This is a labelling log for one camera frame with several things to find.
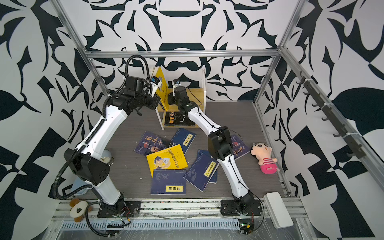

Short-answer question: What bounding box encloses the blue book tilted yellow label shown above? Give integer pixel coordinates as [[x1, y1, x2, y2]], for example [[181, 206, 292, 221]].
[[184, 157, 209, 192]]

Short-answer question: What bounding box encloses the purple book with old man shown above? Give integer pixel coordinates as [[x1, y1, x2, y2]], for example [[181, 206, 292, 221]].
[[134, 131, 173, 156]]

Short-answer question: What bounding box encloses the blue book front yellow label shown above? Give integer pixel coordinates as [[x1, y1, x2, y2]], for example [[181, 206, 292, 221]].
[[151, 169, 187, 195]]

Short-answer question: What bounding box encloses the yellow cartoon cover book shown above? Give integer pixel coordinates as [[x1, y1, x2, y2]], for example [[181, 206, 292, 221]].
[[153, 67, 170, 112]]

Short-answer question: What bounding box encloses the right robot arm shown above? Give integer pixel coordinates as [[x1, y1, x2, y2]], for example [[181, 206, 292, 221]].
[[174, 87, 255, 214]]

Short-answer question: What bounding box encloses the black book on lower shelf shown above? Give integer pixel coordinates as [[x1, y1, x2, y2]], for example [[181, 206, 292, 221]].
[[163, 112, 196, 128]]

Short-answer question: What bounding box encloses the small blue book yellow label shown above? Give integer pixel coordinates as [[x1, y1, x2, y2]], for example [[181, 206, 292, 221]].
[[171, 128, 196, 154]]

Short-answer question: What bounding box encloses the brown white plush toy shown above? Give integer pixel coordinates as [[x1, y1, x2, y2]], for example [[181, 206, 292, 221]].
[[70, 198, 89, 223]]

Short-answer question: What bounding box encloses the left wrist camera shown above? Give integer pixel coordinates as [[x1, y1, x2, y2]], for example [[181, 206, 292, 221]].
[[150, 76, 162, 98]]

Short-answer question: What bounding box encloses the white box on rail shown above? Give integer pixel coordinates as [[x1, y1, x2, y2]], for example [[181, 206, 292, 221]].
[[264, 192, 294, 229]]

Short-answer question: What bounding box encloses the wooden white-framed bookshelf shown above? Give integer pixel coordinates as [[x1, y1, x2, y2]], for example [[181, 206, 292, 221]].
[[150, 67, 207, 130]]

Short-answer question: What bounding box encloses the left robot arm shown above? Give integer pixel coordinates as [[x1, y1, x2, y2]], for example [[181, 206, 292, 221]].
[[52, 55, 162, 212]]

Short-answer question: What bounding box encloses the blue book underneath tilted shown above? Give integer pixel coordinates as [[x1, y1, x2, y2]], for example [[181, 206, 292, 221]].
[[198, 150, 218, 184]]

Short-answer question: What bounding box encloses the wall hook rail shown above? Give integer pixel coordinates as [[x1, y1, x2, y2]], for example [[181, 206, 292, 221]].
[[297, 71, 367, 159]]

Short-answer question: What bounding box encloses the cartoon boy plush doll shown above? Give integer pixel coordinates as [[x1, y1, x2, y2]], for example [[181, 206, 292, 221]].
[[251, 143, 280, 175]]

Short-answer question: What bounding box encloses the purple book right side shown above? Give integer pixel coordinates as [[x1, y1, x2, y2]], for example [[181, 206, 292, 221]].
[[231, 135, 250, 160]]

